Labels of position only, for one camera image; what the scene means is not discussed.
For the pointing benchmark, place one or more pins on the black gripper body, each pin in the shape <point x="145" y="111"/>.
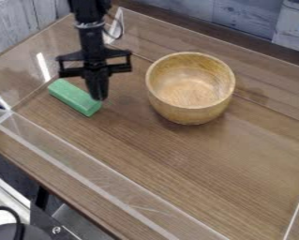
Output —
<point x="95" y="55"/>

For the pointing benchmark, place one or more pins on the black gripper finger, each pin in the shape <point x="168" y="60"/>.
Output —
<point x="98" y="83"/>

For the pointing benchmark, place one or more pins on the green rectangular block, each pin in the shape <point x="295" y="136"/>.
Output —
<point x="75" y="97"/>

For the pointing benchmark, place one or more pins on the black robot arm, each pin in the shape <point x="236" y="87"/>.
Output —
<point x="90" y="11"/>

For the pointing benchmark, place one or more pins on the brown wooden bowl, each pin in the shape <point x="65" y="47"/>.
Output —
<point x="190" y="87"/>

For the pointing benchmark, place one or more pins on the black table leg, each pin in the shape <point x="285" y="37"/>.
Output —
<point x="42" y="198"/>

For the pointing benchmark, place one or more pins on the white box with blue mark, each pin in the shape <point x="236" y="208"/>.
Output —
<point x="287" y="33"/>

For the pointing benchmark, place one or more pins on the clear acrylic corner bracket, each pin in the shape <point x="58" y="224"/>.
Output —
<point x="114" y="30"/>

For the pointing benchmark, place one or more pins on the clear acrylic tray enclosure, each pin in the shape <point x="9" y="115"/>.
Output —
<point x="153" y="180"/>

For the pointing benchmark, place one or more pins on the grey metal base plate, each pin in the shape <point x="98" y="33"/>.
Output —
<point x="66" y="224"/>

